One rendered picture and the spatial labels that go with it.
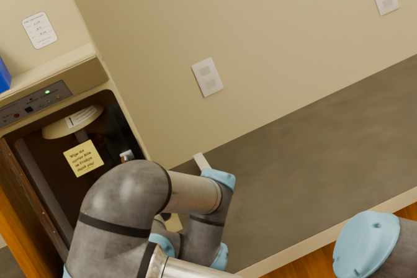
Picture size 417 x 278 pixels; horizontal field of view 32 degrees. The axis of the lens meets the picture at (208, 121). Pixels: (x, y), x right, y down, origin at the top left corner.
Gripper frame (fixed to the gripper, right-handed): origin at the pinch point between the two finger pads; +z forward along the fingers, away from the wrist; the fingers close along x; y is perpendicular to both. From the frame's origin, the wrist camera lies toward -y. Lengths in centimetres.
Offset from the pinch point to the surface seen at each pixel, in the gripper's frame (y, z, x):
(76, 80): 31.3, 5.5, 1.7
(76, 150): 13.4, 11.5, 10.0
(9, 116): 29.6, 7.2, 19.6
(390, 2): -1, 55, -95
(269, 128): -20, 49, -42
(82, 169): 8.1, 11.5, 11.0
